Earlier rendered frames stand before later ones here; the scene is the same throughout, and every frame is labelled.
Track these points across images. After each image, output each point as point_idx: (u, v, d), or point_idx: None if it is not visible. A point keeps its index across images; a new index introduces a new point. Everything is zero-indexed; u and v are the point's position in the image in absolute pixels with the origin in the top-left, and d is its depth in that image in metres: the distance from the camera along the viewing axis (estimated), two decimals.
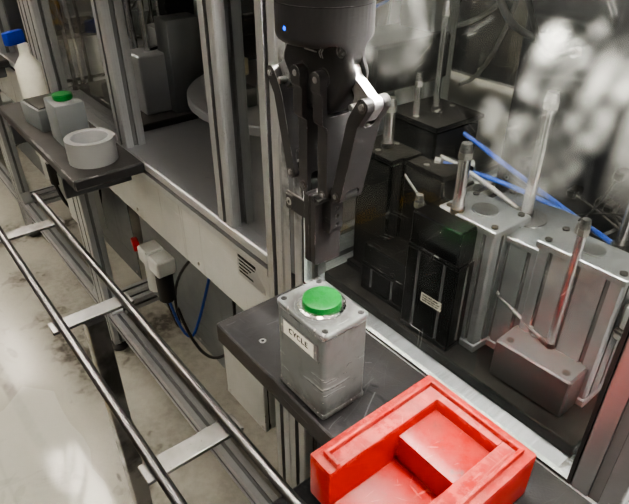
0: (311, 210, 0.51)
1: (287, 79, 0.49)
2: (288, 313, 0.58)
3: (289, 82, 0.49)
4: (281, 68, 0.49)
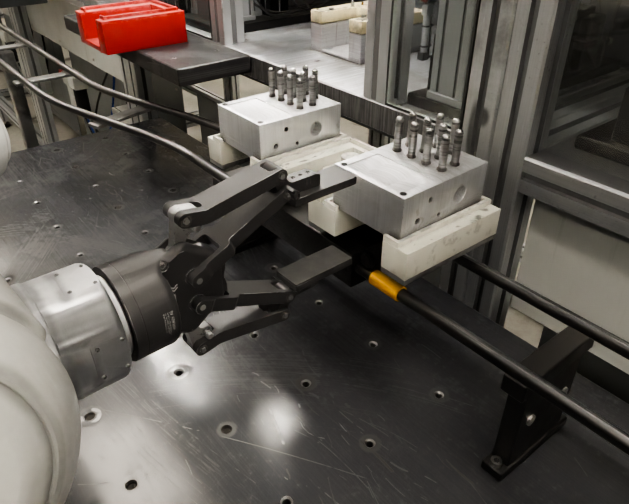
0: (287, 267, 0.55)
1: None
2: None
3: (191, 222, 0.44)
4: (175, 220, 0.43)
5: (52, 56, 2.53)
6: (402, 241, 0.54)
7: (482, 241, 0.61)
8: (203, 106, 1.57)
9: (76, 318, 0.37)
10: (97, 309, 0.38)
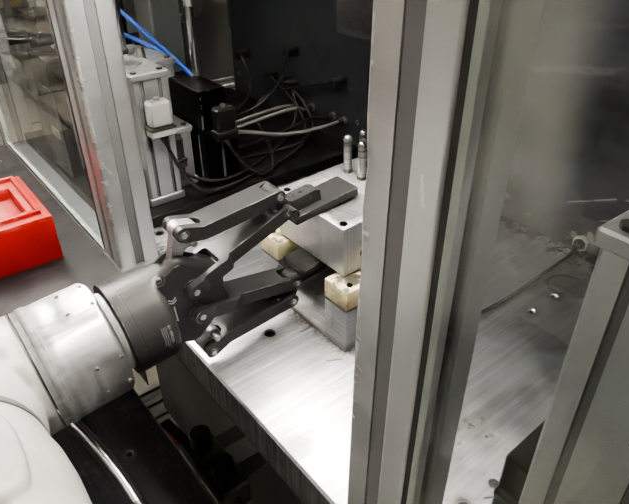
0: (294, 252, 0.55)
1: None
2: None
3: (189, 237, 0.45)
4: (173, 235, 0.44)
5: None
6: None
7: None
8: None
9: (75, 340, 0.38)
10: (94, 330, 0.39)
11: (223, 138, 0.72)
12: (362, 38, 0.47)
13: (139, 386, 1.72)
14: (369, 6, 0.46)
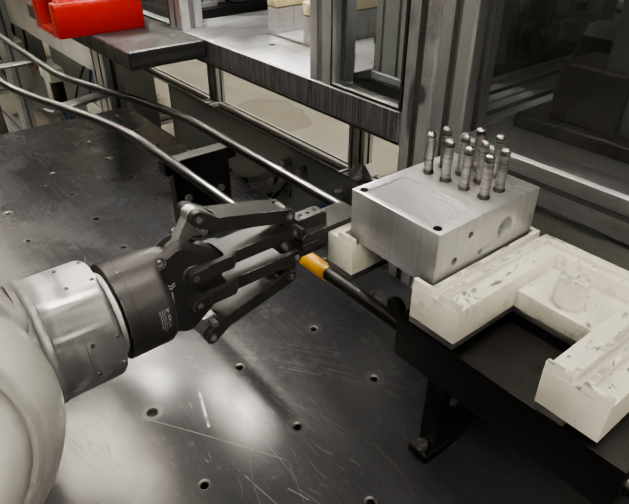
0: None
1: (193, 226, 0.45)
2: None
3: (197, 228, 0.45)
4: (184, 219, 0.44)
5: (33, 50, 2.52)
6: None
7: None
8: (174, 96, 1.55)
9: (72, 314, 0.37)
10: (93, 305, 0.38)
11: None
12: None
13: None
14: None
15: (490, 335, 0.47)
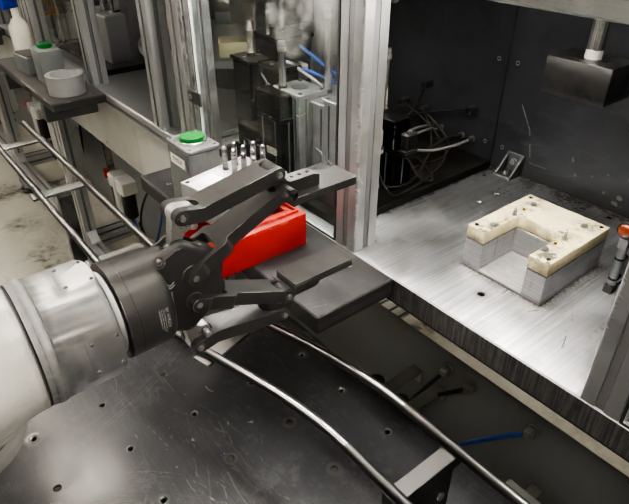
0: (287, 267, 0.55)
1: None
2: (171, 145, 0.95)
3: (188, 220, 0.44)
4: (172, 218, 0.43)
5: (87, 135, 2.35)
6: None
7: None
8: None
9: (71, 313, 0.37)
10: (92, 305, 0.38)
11: (408, 156, 0.97)
12: (563, 96, 0.72)
13: None
14: (573, 77, 0.70)
15: None
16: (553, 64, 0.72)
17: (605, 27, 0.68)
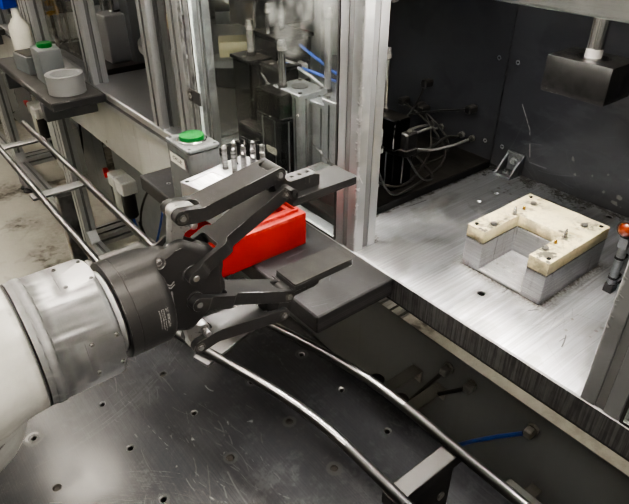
0: (287, 267, 0.55)
1: None
2: (171, 145, 0.95)
3: (189, 220, 0.44)
4: (172, 218, 0.43)
5: (87, 134, 2.35)
6: None
7: None
8: None
9: (71, 313, 0.37)
10: (92, 304, 0.38)
11: (408, 155, 0.97)
12: (563, 95, 0.72)
13: None
14: (573, 76, 0.70)
15: None
16: (553, 63, 0.72)
17: (605, 26, 0.68)
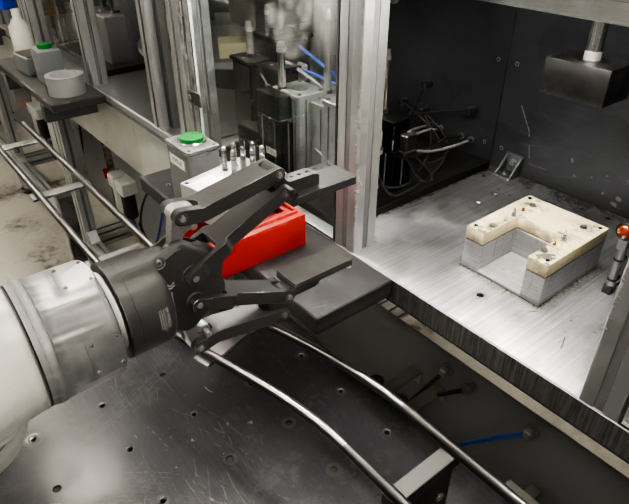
0: (287, 267, 0.55)
1: None
2: (171, 146, 0.95)
3: (188, 220, 0.44)
4: (172, 218, 0.43)
5: (87, 135, 2.35)
6: None
7: None
8: None
9: (71, 313, 0.37)
10: (92, 305, 0.38)
11: (407, 156, 0.97)
12: (562, 97, 0.72)
13: None
14: (572, 78, 0.70)
15: None
16: (552, 65, 0.72)
17: (604, 28, 0.68)
